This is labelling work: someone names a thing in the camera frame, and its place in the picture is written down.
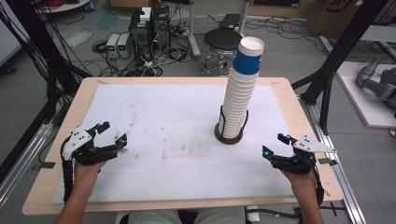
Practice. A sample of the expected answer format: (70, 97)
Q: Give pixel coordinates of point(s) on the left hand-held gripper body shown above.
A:
(81, 141)

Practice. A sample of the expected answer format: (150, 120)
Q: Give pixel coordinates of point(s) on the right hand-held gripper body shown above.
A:
(295, 161)

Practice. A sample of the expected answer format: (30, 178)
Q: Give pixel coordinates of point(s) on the dark brown cup holder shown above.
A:
(229, 141)

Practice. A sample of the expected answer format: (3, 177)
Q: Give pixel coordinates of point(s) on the stack of paper cups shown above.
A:
(241, 93)

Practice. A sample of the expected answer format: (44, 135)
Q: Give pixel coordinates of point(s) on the person's right hand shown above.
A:
(300, 183)

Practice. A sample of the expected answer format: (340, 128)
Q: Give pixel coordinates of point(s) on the person's left hand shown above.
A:
(85, 175)

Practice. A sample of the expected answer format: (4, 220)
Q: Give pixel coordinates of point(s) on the person's light pants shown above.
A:
(218, 216)

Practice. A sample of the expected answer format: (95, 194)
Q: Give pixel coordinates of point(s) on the grey bench power supply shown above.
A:
(124, 45)
(112, 45)

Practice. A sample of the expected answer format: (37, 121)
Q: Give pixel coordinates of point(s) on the white platform board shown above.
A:
(361, 105)

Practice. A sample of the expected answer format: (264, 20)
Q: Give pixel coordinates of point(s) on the black computer tower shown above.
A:
(140, 34)
(161, 28)

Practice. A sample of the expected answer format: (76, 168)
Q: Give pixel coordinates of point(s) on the black round stool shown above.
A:
(221, 40)

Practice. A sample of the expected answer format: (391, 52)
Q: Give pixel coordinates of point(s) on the white desk leg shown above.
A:
(193, 37)

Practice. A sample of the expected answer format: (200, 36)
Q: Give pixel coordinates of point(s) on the cardboard box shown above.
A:
(330, 18)

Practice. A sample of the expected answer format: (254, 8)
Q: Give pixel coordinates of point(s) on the aluminium rail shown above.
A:
(21, 171)
(342, 183)

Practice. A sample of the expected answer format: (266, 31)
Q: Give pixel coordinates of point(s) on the black metal frame post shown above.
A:
(342, 46)

